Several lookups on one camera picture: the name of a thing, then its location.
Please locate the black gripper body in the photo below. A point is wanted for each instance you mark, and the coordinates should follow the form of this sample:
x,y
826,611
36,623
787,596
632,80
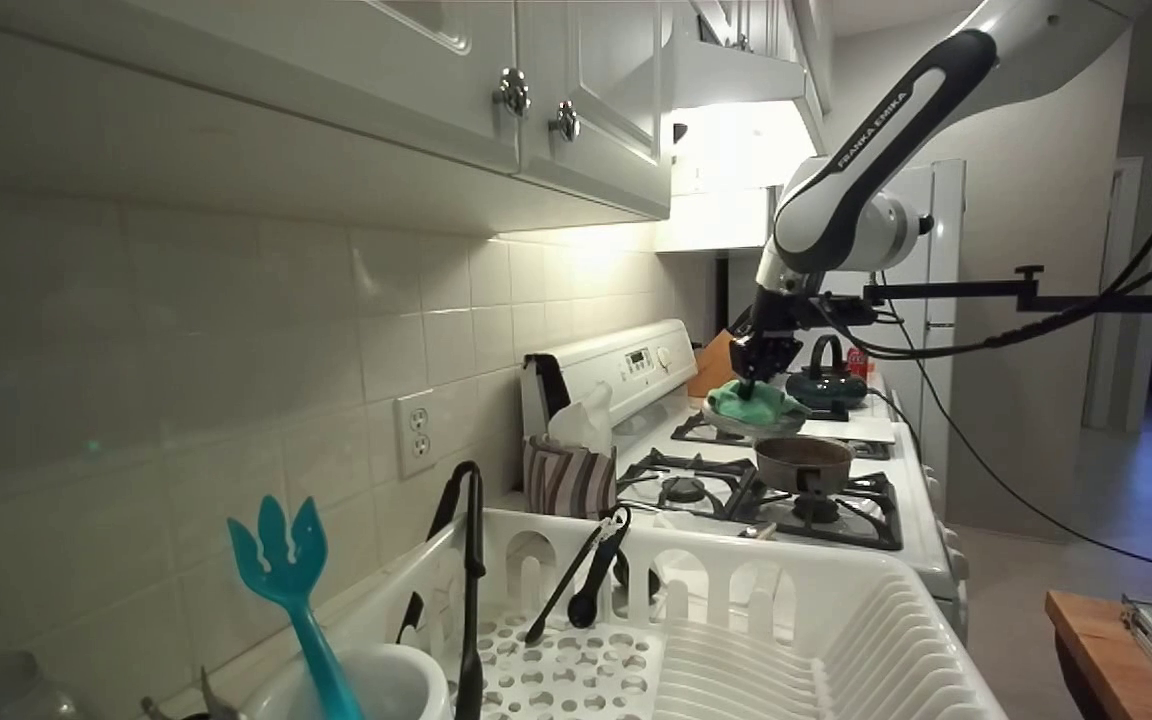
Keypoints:
x,y
764,339

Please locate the green towel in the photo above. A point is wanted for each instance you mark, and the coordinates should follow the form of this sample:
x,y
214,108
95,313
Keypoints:
x,y
755,408

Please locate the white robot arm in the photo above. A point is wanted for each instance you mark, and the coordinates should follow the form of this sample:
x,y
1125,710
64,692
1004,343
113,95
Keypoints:
x,y
836,215

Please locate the silver pot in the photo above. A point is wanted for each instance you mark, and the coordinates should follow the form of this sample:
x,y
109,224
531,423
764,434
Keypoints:
x,y
802,461

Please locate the wooden knife block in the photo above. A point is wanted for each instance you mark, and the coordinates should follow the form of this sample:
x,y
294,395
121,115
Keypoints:
x,y
713,366

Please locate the dark green teapot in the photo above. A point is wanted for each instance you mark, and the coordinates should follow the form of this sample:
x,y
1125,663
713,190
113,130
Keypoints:
x,y
826,384

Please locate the white gas stove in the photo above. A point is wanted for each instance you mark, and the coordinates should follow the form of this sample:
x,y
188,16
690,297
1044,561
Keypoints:
x,y
703,477

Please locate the white range hood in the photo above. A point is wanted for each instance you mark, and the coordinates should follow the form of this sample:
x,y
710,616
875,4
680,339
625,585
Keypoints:
x,y
746,107

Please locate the striped tissue box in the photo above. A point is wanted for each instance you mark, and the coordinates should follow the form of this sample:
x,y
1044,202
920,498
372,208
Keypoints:
x,y
568,470

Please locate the black ladle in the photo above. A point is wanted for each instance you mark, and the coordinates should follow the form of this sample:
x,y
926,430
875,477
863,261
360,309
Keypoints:
x,y
594,561

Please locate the white upper cabinets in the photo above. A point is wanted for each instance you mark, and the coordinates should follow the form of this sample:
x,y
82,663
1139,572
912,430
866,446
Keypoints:
x,y
410,115

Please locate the white plastic dish rack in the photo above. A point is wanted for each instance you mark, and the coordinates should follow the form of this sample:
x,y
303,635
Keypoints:
x,y
686,631

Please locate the wooden table edge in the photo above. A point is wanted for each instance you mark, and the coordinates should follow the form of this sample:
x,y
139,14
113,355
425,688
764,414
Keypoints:
x,y
1102,653

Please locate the white utensil cup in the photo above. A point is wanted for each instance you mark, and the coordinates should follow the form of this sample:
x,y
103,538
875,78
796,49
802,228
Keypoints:
x,y
394,683

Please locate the teal pasta fork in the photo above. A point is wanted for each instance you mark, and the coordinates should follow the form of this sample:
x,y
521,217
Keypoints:
x,y
281,559

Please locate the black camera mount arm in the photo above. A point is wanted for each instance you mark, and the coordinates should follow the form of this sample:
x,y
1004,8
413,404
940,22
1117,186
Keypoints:
x,y
1026,293

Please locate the white wall outlet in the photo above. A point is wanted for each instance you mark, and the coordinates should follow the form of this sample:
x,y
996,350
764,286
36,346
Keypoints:
x,y
413,434

